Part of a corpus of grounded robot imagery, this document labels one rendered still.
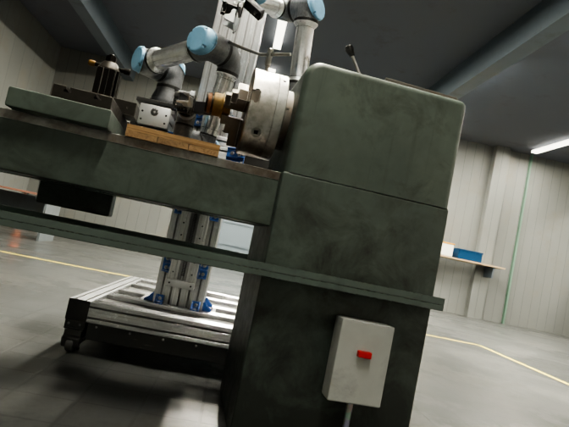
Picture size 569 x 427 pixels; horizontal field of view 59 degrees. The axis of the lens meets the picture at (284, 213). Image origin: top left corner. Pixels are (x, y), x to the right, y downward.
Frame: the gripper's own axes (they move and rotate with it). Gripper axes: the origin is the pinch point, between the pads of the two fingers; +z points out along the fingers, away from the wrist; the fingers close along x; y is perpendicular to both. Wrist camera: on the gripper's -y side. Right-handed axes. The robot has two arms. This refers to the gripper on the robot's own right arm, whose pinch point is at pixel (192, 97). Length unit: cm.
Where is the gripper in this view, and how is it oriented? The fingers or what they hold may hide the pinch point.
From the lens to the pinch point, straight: 187.3
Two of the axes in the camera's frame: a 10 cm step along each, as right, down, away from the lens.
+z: 1.8, -0.3, -9.8
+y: -9.6, -2.1, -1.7
